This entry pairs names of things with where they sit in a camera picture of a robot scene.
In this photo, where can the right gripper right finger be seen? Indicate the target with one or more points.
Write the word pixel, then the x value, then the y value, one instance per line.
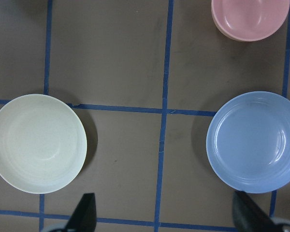
pixel 247 216

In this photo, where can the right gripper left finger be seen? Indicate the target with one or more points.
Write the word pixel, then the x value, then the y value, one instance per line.
pixel 84 217

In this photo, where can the blue plate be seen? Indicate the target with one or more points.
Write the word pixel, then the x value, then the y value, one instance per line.
pixel 248 142

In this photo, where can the white plate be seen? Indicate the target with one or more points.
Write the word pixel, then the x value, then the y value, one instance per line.
pixel 43 144

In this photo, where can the pink bowl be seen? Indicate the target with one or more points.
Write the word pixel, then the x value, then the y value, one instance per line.
pixel 249 20

